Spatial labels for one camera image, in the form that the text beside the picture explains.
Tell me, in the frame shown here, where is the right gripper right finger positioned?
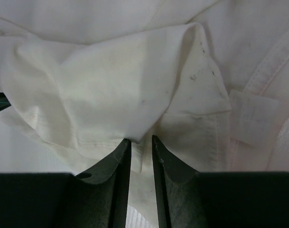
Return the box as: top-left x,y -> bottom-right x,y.
152,136 -> 289,228

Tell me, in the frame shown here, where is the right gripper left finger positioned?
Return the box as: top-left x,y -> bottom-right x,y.
0,139 -> 131,228

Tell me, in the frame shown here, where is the white t shirt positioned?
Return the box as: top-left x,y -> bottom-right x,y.
0,0 -> 289,228

